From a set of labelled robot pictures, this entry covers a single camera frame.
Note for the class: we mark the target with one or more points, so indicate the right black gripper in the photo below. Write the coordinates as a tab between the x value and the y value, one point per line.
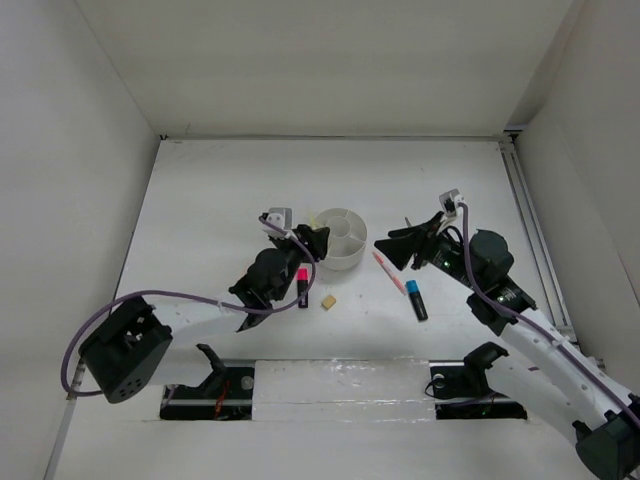
405	241

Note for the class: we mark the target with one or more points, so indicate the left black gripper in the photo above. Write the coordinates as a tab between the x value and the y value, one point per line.
311	249

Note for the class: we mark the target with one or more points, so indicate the pink thin highlighter pen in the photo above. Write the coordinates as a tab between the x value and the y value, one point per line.
390	274

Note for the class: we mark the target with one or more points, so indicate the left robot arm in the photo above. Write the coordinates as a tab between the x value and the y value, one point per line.
126	344

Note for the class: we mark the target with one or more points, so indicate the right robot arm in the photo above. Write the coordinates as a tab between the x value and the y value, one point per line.
533	364

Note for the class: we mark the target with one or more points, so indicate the white round divided container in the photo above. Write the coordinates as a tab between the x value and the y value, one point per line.
347	240

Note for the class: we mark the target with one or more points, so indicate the pink black highlighter marker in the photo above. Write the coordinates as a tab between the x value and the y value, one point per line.
302	283

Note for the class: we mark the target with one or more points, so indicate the blue black highlighter marker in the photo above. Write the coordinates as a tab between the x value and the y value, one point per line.
416	300

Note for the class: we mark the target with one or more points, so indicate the tan eraser block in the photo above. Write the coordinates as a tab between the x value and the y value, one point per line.
328	302

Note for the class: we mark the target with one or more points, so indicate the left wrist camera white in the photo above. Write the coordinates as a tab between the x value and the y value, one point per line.
277	221

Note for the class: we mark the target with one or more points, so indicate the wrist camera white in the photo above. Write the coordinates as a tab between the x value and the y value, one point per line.
450	203
277	221

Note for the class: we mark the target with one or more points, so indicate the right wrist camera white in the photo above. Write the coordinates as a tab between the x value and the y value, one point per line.
450	203

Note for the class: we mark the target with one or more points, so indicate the aluminium rail on right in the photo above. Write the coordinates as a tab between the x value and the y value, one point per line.
553	297

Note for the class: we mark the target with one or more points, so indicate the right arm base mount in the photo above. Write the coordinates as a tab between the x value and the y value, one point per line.
461	391

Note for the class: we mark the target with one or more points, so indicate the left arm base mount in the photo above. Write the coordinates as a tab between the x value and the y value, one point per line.
225	394

